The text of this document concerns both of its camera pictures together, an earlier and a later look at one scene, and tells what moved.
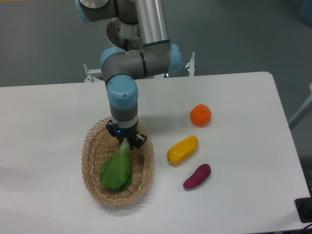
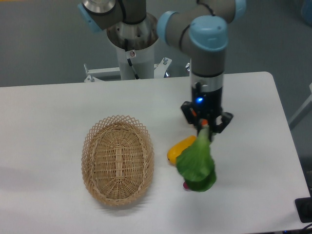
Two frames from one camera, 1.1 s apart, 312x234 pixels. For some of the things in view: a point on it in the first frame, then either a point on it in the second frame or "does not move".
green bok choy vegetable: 116,172 -> 196,164
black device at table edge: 304,208 does not move
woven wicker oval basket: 99,144 does not move
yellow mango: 183,149 does not move
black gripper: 130,133 -> 207,105
